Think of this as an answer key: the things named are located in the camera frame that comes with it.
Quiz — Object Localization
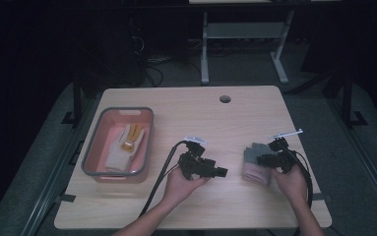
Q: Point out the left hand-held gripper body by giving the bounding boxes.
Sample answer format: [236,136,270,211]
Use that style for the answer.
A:
[177,136,218,181]

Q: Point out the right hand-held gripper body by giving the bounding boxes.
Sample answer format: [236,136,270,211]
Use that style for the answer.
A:
[268,128,304,173]

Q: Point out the beige knit glove bear print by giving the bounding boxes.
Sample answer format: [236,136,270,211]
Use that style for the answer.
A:
[104,123,147,173]

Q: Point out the pink basin with grey rim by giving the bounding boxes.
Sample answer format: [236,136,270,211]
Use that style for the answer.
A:
[81,106,155,184]

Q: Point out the person's left hand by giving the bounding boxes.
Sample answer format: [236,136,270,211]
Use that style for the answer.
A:
[162,166,211,207]

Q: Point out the person's right hand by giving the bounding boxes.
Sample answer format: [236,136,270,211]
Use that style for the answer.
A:
[271,163,309,207]

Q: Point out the black tape strip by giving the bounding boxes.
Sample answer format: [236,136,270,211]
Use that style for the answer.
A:
[312,193,334,203]
[54,193,78,204]

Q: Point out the black metal stand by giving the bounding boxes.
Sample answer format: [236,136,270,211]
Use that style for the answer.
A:
[341,65,369,130]
[60,70,84,126]

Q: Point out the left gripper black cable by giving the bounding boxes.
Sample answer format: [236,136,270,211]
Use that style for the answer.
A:
[139,140,191,218]

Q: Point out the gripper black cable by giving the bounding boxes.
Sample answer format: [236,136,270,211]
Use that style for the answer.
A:
[283,147,315,236]
[139,140,191,218]

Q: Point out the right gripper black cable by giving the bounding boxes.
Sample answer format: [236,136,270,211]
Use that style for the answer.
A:
[283,147,315,236]

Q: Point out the floor cables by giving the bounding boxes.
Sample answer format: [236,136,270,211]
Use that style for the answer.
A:
[142,54,204,89]

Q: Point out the white metal table frame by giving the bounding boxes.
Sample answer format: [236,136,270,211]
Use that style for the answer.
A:
[200,9,296,85]

